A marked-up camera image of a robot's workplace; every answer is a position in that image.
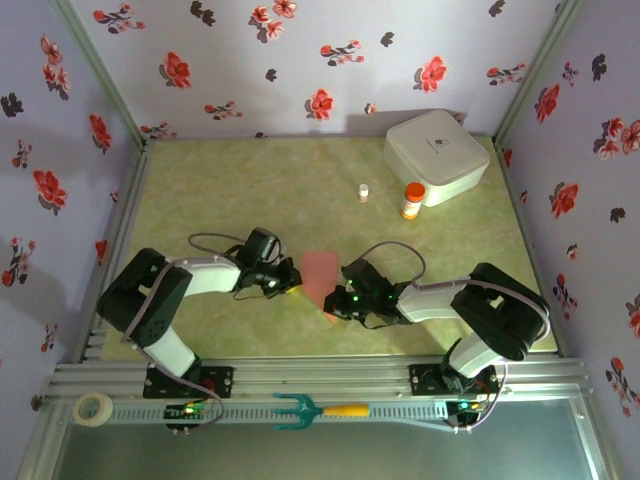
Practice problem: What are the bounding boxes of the grey metal panel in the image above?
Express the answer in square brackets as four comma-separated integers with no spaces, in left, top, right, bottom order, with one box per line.
[19,399,621,480]

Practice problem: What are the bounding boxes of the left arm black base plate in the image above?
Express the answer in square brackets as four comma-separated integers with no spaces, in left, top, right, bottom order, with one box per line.
[143,363,235,400]

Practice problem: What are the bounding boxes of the aluminium side rail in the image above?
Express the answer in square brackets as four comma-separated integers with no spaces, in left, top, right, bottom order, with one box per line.
[74,138,157,364]

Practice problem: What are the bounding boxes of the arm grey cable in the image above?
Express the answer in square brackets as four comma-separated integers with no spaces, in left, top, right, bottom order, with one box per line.
[357,241,551,436]
[122,232,249,436]

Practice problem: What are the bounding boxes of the grey slotted cable duct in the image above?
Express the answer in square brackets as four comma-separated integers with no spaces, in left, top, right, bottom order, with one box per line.
[107,402,451,426]

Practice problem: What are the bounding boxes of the pink cloth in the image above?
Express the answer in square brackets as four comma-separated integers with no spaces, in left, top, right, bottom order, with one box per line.
[299,251,346,326]

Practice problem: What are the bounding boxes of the orange-capped pill bottle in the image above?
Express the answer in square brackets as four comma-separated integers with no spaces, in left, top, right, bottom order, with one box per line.
[399,182,427,221]

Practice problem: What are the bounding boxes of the teal garden fork yellow handle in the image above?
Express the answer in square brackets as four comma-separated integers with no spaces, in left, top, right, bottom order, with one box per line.
[272,392,370,432]

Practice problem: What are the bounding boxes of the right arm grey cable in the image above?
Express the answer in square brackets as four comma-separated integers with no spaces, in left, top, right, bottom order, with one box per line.
[357,241,551,436]

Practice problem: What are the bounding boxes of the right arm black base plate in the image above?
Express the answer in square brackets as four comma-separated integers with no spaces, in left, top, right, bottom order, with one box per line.
[408,363,501,399]

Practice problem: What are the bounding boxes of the white tape roll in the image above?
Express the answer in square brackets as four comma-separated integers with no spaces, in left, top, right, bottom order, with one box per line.
[72,392,114,428]

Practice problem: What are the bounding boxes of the left arm grey cable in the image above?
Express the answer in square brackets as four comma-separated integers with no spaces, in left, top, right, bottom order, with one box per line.
[122,232,249,436]

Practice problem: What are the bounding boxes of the long aluminium frame rail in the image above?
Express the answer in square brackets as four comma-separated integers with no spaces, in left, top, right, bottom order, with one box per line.
[47,357,594,401]

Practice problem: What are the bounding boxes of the white square lidded box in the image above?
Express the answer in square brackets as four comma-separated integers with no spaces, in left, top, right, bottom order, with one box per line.
[382,109,491,209]

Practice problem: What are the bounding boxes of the aluminium corner post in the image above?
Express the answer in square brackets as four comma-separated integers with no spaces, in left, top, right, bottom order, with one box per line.
[47,0,151,149]
[492,0,589,146]

